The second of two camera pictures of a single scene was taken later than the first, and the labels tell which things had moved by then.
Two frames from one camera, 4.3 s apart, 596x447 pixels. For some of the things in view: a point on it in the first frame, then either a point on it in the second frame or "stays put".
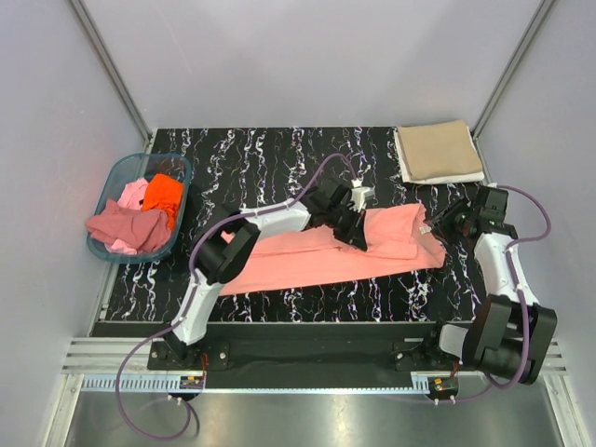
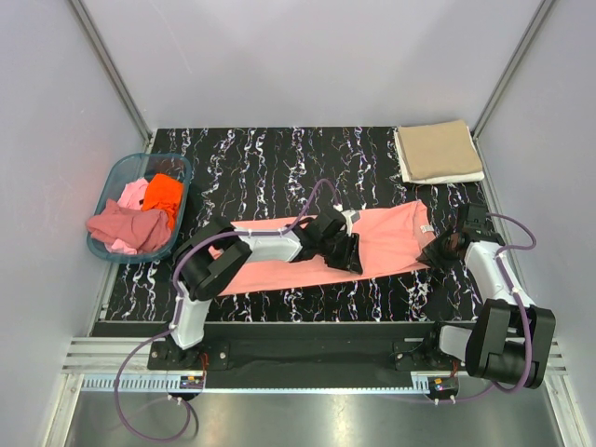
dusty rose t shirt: [147, 230] stays put
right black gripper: [443, 218] → [430, 254]
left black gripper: [355, 234] → [349, 259]
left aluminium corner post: [112, 70] stays put
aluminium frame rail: [110, 356] stays put
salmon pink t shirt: [399, 239] stays put
